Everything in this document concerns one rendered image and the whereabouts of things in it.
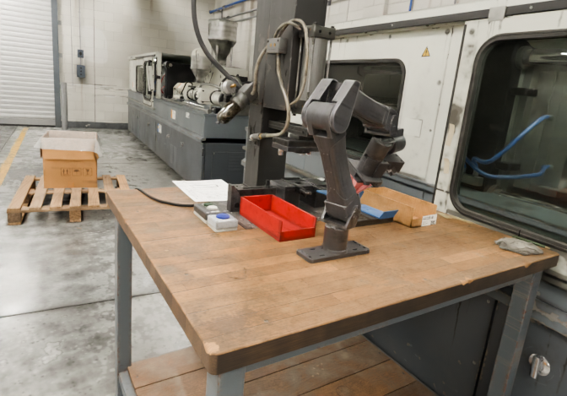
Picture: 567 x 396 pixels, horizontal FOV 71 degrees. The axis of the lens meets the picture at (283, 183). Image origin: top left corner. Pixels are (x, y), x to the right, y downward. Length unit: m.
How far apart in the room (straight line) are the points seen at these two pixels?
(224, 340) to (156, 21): 10.15
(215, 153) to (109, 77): 6.25
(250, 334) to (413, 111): 1.40
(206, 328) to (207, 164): 3.84
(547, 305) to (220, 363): 1.16
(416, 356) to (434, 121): 1.03
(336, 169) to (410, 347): 1.24
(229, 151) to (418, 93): 3.00
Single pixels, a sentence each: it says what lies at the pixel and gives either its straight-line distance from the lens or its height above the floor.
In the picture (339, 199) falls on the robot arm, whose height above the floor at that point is 1.05.
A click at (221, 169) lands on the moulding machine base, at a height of 0.37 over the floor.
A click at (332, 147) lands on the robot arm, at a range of 0.91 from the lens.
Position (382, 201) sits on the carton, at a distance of 1.46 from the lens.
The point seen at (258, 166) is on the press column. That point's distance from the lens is 1.58.
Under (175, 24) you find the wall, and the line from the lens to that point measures 10.75.
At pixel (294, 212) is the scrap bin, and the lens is 1.23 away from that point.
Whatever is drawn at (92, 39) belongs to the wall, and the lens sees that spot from 10.42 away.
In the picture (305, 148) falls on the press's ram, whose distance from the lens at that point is 1.36.
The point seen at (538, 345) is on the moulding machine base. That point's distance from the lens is 1.64.
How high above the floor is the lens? 1.30
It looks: 13 degrees down
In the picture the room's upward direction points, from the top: 5 degrees clockwise
